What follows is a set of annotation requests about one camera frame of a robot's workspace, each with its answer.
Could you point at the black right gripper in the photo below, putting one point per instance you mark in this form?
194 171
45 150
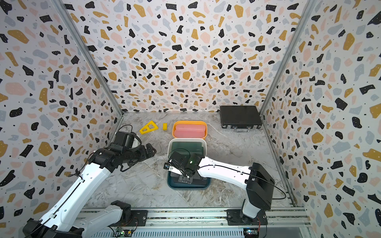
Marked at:
183 179

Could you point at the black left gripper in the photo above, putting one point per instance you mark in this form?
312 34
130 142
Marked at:
144 155

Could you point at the green pencil case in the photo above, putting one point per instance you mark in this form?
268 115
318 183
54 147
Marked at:
187 148

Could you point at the dark grey pencil case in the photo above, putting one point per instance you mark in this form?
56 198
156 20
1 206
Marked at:
195 180

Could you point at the pink pencil case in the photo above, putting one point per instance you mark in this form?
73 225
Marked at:
189 131

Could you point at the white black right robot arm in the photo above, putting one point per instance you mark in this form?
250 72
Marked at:
255 180

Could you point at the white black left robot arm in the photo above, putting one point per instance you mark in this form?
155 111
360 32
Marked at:
61 220

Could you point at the white storage box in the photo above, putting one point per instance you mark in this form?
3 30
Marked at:
188 139

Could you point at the teal storage box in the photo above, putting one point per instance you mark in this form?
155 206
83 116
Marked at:
172 181

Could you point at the yellow storage box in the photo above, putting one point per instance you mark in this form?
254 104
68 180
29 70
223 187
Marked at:
190 122

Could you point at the yellow triangular ruler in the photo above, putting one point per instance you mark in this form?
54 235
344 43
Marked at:
149 127

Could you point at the small yellow block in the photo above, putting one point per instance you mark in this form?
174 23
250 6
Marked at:
165 126

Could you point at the black briefcase with metal latches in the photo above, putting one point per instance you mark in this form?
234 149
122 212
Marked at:
240 117

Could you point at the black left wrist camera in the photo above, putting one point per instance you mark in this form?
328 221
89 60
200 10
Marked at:
128 140

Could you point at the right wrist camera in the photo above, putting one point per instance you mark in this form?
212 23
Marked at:
172 169

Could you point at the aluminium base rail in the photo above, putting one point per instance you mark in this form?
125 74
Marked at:
280 222

